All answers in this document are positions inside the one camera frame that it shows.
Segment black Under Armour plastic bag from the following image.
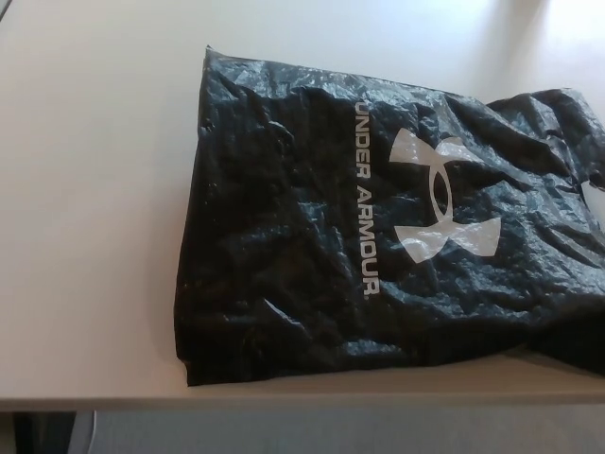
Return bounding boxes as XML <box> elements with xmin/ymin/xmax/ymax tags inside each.
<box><xmin>172</xmin><ymin>44</ymin><xmax>605</xmax><ymax>388</ymax></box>

